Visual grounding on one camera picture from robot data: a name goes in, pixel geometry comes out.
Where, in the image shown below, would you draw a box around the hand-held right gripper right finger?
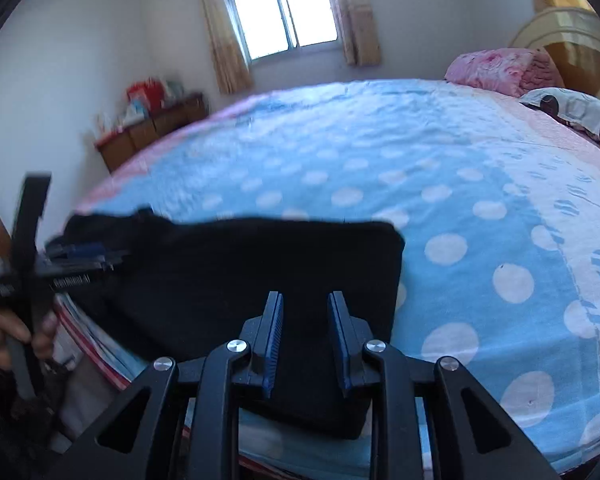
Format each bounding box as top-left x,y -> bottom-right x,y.
327,290 -> 563,480

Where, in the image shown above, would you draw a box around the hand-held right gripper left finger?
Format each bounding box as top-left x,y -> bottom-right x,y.
45,290 -> 285,480

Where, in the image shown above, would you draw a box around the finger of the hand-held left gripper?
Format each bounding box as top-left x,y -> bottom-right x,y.
46,241 -> 109,259
49,252 -> 132,274

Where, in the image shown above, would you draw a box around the black pants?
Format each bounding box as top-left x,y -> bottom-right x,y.
61,209 -> 406,441

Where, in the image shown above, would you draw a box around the red striped bed sheet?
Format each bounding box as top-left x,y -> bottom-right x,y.
55,294 -> 148,392

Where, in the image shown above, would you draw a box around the wooden desk with drawers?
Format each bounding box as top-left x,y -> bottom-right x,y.
93,91 -> 210,174

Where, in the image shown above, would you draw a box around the light blue box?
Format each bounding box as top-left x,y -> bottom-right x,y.
122,100 -> 149,126

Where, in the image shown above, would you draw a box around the red box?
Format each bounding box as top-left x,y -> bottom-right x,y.
126,80 -> 164,107

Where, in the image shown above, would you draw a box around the blue polka dot blanket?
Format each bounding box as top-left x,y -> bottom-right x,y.
74,78 -> 600,476

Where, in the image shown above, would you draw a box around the beige curtain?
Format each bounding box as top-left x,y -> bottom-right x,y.
322,0 -> 382,67
195,0 -> 255,95

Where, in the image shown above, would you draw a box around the window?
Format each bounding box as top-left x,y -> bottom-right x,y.
217,0 -> 342,64

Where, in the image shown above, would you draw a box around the pink floral pillow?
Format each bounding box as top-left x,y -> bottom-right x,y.
445,48 -> 566,99

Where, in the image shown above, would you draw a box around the white pillow with dark print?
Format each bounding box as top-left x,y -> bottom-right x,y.
519,87 -> 600,162

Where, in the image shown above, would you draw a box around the beige bed headboard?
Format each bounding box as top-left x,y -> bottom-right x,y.
509,6 -> 600,97

